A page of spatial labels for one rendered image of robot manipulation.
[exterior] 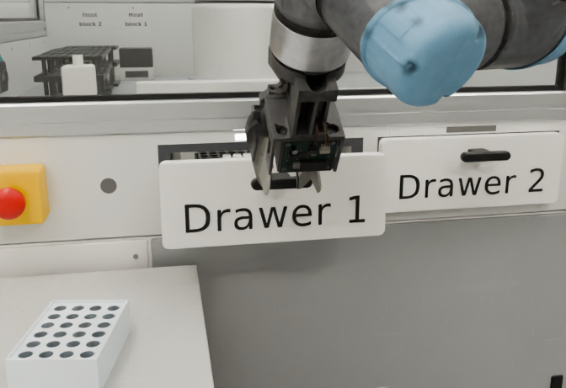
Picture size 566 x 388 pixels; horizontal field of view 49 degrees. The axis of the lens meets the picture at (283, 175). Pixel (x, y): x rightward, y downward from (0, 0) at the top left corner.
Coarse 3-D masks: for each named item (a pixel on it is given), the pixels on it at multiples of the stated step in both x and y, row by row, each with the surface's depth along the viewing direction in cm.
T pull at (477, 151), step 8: (464, 152) 89; (472, 152) 89; (480, 152) 89; (488, 152) 89; (496, 152) 89; (504, 152) 89; (464, 160) 89; (472, 160) 89; (480, 160) 89; (488, 160) 89; (496, 160) 90; (504, 160) 90
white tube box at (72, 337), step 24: (48, 312) 66; (72, 312) 66; (96, 312) 66; (120, 312) 66; (24, 336) 61; (48, 336) 61; (72, 336) 62; (96, 336) 62; (120, 336) 65; (24, 360) 57; (48, 360) 57; (72, 360) 57; (96, 360) 57; (24, 384) 57; (48, 384) 57; (72, 384) 57; (96, 384) 57
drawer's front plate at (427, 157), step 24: (384, 144) 90; (408, 144) 90; (432, 144) 91; (456, 144) 92; (480, 144) 92; (504, 144) 93; (528, 144) 94; (552, 144) 95; (408, 168) 91; (432, 168) 92; (456, 168) 93; (480, 168) 93; (504, 168) 94; (528, 168) 95; (552, 168) 96; (408, 192) 92; (432, 192) 93; (456, 192) 94; (480, 192) 94; (504, 192) 95; (528, 192) 96; (552, 192) 97
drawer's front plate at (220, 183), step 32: (192, 160) 77; (224, 160) 77; (352, 160) 79; (384, 160) 80; (160, 192) 76; (192, 192) 77; (224, 192) 77; (256, 192) 78; (288, 192) 79; (320, 192) 80; (352, 192) 81; (384, 192) 81; (192, 224) 78; (224, 224) 78; (256, 224) 79; (288, 224) 80; (352, 224) 82; (384, 224) 82
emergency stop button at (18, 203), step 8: (0, 192) 76; (8, 192) 76; (16, 192) 77; (0, 200) 76; (8, 200) 76; (16, 200) 77; (24, 200) 77; (0, 208) 76; (8, 208) 76; (16, 208) 77; (24, 208) 78; (0, 216) 77; (8, 216) 77; (16, 216) 77
